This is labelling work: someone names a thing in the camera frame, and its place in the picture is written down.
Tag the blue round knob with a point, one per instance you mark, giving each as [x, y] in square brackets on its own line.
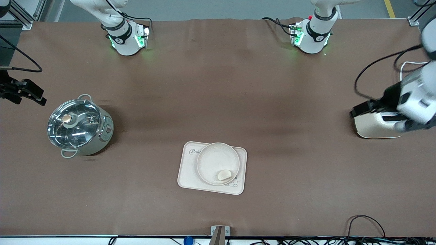
[188, 241]

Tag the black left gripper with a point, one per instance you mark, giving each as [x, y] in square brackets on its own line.
[390, 95]

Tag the silver electric cooking pot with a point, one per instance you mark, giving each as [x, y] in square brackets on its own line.
[102, 136]

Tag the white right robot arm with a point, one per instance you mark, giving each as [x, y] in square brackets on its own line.
[122, 37]

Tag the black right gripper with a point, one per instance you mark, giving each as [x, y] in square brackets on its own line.
[7, 87]

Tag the brown table mat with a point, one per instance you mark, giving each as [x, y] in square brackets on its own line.
[218, 85]

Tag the metal table edge bracket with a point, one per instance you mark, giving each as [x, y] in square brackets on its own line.
[219, 234]

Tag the cream rabbit print tray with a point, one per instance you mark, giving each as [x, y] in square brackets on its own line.
[187, 170]

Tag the round cream plate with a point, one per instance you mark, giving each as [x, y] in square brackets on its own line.
[213, 160]

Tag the pale steamed bun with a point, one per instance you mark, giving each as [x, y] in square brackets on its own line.
[224, 175]

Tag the glass pot lid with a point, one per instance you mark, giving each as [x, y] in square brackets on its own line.
[76, 131]

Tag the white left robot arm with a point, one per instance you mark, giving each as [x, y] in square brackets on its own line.
[417, 92]

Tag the cream two-slot toaster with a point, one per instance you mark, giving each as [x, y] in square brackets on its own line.
[374, 127]

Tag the aluminium frame post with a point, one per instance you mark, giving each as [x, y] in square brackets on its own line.
[417, 15]
[20, 18]

